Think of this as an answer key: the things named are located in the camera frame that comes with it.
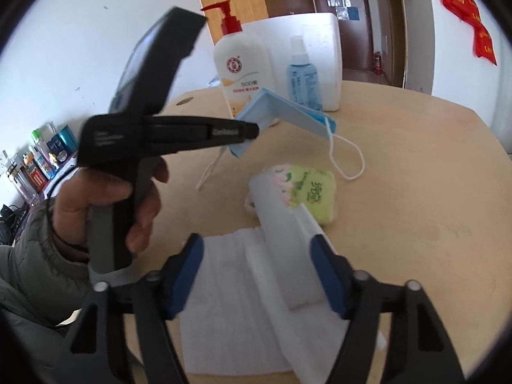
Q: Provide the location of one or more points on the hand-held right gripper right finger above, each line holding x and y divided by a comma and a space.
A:
328, 276

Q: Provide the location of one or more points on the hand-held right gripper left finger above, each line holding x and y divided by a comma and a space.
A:
186, 280

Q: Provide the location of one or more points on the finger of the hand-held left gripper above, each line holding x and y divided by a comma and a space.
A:
224, 132

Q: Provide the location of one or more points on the white foam sheet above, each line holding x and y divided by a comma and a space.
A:
224, 296

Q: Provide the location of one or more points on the blue face mask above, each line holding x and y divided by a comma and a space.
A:
288, 114

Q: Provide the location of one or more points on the green tissue pack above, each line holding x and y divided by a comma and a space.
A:
314, 192

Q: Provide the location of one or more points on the white foam box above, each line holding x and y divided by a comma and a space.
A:
312, 40

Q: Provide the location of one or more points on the person's left forearm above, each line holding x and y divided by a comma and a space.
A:
40, 256

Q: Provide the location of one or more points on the person's left hand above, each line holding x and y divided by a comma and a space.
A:
92, 188

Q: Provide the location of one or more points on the white lotion pump bottle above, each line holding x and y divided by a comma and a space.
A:
240, 68

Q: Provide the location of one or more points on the blue spray bottle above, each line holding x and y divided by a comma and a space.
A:
302, 80

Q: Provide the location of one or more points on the row of toiletry bottles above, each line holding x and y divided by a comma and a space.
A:
44, 160

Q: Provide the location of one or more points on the brown entrance door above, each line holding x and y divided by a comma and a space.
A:
352, 36

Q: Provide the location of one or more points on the red fire extinguisher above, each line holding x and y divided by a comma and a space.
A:
378, 63

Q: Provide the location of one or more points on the door notice papers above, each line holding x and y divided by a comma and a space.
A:
342, 6

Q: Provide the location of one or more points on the red printed bag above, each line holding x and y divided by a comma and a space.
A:
486, 46
460, 0

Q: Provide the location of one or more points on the brown side door frame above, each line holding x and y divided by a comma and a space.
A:
394, 28

